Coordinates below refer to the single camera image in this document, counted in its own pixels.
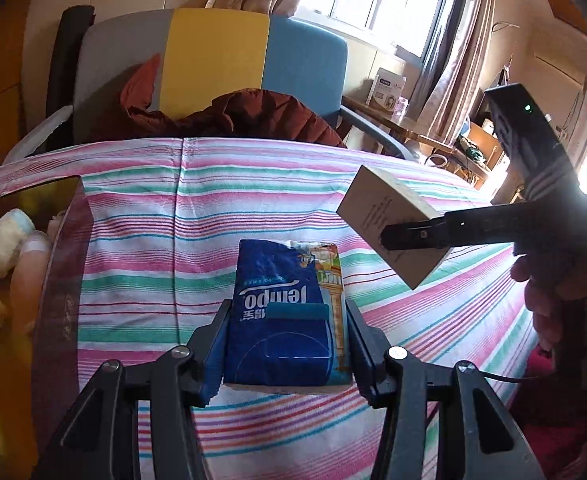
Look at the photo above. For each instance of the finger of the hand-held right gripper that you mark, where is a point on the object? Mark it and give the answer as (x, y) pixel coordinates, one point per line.
(423, 234)

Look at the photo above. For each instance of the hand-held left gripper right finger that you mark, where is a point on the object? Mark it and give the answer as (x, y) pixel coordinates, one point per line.
(366, 365)

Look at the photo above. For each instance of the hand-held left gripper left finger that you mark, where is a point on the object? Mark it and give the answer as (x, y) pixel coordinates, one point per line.
(213, 360)

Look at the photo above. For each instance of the beige printed carton box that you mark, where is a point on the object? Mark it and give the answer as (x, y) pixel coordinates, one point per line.
(373, 200)

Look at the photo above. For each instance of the blue tissue pack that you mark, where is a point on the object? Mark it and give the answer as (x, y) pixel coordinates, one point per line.
(278, 320)

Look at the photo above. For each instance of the gold metal tin box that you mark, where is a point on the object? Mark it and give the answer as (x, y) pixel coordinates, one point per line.
(58, 310)

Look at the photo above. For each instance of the peach silicone cup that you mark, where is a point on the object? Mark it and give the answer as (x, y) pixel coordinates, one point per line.
(28, 285)

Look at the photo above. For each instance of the cream round soft object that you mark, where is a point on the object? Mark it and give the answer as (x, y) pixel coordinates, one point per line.
(3, 245)

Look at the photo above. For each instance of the person's right hand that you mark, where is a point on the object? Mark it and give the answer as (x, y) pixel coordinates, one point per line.
(541, 300)

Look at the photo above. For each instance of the wooden desk shelf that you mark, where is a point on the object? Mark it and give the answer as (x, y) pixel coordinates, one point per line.
(478, 150)

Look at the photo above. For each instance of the wooden desk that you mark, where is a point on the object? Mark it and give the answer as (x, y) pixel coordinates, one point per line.
(413, 132)

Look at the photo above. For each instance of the striped brown curtain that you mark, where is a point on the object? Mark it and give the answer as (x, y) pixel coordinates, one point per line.
(458, 60)

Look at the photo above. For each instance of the small purple jar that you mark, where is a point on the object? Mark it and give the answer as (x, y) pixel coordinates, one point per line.
(402, 106)

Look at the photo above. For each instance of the white printed box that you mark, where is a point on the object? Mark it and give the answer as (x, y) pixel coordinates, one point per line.
(386, 89)

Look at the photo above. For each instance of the striped pink green tablecloth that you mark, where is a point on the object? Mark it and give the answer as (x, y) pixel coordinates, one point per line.
(223, 195)

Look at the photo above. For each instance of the person's red clothing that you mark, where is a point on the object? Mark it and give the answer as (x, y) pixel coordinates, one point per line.
(548, 420)

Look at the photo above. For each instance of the grey yellow blue sofa chair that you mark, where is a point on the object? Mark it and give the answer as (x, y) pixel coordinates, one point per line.
(303, 70)

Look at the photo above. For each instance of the dark red padded jacket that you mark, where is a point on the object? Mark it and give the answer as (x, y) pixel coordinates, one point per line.
(253, 115)

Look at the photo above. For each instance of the window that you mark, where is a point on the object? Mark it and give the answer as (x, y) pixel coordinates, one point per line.
(373, 0)

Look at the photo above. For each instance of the black rolled mat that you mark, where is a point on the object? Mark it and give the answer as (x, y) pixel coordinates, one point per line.
(68, 50)

